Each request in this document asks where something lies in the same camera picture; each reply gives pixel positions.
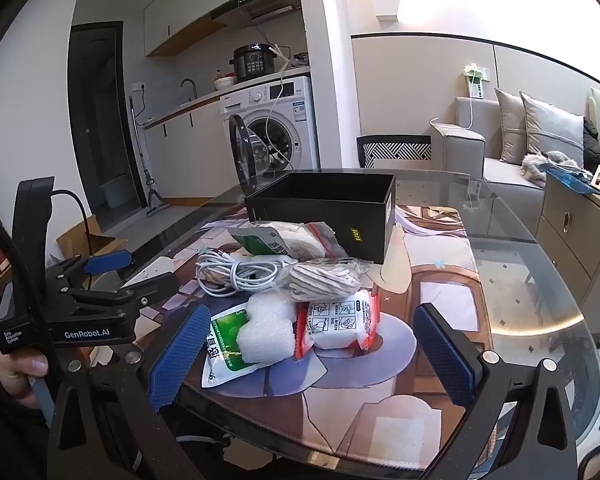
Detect white washing machine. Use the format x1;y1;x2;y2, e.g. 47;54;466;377
219;76;322;183

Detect dark door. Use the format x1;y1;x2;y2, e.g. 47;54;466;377
69;21;149;217

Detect red and white packet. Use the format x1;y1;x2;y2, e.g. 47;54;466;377
294;292;383;360

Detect grey cushion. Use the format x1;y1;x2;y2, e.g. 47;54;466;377
519;91;585;166

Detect chair with striped back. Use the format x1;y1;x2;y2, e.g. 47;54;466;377
356;135;433;170

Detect black pressure cooker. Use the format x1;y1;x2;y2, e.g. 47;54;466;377
232;44;274;83

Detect clear bag of white shoelaces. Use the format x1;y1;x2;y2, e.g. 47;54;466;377
275;221;338;261
285;257;373;303

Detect person's left hand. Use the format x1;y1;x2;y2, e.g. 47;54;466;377
0;349;49;409

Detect black garment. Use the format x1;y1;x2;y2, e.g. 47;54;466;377
582;117;600;171

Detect beige cushion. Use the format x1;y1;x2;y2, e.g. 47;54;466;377
494;88;529;164

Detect white base cabinet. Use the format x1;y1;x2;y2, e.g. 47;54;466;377
142;101;227;202

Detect white charging cable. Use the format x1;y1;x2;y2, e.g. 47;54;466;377
429;95;477;132

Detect grey sofa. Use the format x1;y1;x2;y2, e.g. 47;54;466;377
431;96;600;207

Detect white bubble wrap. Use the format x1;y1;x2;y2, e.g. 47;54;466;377
237;291;299;366

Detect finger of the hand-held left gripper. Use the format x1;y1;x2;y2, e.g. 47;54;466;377
55;271;181;318
47;249;132;293

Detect beige side cabinet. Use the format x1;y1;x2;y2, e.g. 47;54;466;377
535;175;600;337

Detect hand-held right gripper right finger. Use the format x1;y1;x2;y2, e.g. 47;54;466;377
412;303;579;480

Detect grey furry plush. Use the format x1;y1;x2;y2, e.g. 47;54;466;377
522;150;581;182

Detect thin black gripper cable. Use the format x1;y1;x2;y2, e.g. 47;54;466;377
51;189;92;262

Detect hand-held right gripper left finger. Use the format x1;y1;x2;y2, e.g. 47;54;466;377
47;302;213;480

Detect flat mop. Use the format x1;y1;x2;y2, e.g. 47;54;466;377
129;95;170;219

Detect green and white packet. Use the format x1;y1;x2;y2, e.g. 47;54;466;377
227;225;291;259
202;305;267;390

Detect blue flat packet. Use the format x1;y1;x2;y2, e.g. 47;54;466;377
539;161;599;196

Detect open cardboard box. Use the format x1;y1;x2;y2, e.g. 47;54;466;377
56;214;129;272

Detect white wall cabinets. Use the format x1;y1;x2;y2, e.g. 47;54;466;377
144;0;297;57

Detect white wall power strip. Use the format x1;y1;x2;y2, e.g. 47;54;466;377
462;62;491;101

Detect black cardboard box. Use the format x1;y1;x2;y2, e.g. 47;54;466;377
244;171;397;266

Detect white hanging cables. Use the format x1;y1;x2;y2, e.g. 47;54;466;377
264;42;295;167

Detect range hood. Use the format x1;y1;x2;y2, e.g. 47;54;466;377
211;0;302;29

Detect white bin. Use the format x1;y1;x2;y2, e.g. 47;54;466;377
100;176;131;210

